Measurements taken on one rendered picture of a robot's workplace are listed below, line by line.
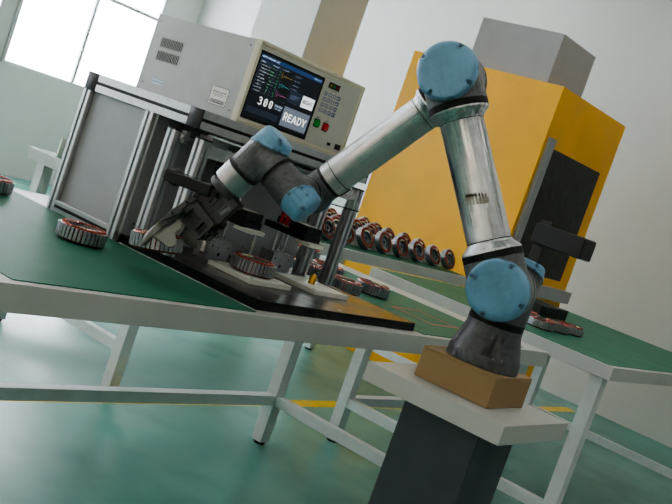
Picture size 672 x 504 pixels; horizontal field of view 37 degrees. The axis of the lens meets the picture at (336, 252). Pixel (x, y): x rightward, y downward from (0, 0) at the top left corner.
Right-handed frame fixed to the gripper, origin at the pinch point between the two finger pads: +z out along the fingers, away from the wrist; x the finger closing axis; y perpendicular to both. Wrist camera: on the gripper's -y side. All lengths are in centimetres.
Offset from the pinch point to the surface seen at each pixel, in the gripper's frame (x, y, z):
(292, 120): 51, -16, -31
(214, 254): 38.8, -0.4, 3.7
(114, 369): 147, -25, 97
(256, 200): 65, -11, -7
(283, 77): 43, -23, -37
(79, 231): 0.3, -13.6, 12.0
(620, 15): 602, -84, -187
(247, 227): 36.0, 1.1, -8.0
